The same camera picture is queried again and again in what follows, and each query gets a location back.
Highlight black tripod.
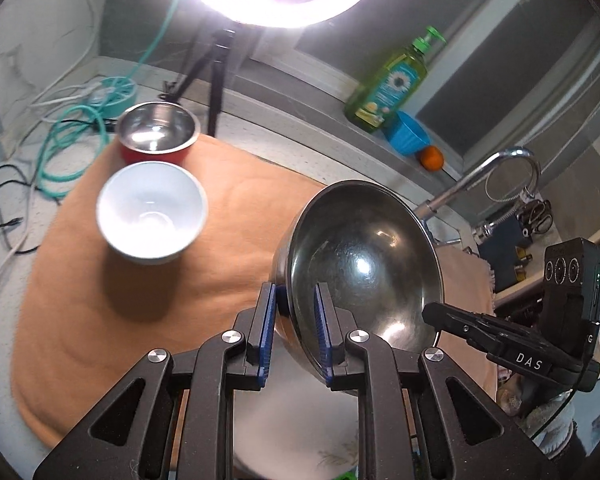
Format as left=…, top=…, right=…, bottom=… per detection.
left=159, top=27, right=241, bottom=136

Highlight white ceramic bowl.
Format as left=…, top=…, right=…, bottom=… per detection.
left=95, top=161, right=209, bottom=266

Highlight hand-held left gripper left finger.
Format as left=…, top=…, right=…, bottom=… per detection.
left=32, top=282, right=281, bottom=480

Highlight orange fruit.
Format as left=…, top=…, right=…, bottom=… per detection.
left=419, top=145, right=445, bottom=171

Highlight black cable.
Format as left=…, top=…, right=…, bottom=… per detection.
left=0, top=162, right=62, bottom=257

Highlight blue ribbed cup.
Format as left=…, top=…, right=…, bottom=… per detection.
left=382, top=109, right=430, bottom=157

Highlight black handled scissors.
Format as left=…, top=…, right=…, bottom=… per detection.
left=517, top=199, right=554, bottom=236

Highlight orange cloth mat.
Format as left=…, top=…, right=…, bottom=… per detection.
left=9, top=132, right=499, bottom=449

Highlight flexible sprayer hose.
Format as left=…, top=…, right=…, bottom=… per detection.
left=472, top=157, right=539, bottom=244

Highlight white plate with branch print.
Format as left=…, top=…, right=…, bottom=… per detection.
left=232, top=387, right=364, bottom=480

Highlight teal hose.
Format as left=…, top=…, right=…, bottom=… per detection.
left=38, top=0, right=182, bottom=185

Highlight teal cable reel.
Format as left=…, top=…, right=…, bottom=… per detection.
left=97, top=75, right=139, bottom=116

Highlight dark knife block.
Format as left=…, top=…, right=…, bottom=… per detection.
left=477, top=219, right=532, bottom=292

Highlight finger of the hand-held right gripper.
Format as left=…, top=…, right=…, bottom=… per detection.
left=422, top=302, right=547, bottom=349

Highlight red steel-lined bowl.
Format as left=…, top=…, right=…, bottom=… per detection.
left=115, top=101, right=201, bottom=166

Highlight chrome faucet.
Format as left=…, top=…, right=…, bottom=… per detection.
left=412, top=146, right=540, bottom=222

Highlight green dish soap bottle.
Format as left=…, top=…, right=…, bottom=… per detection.
left=343, top=26, right=446, bottom=135

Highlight large stainless steel bowl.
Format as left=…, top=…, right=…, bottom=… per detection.
left=269, top=179, right=442, bottom=384

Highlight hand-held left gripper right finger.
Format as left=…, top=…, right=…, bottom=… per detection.
left=314, top=282, right=561, bottom=480

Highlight white cable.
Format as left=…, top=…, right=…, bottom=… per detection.
left=0, top=0, right=112, bottom=157

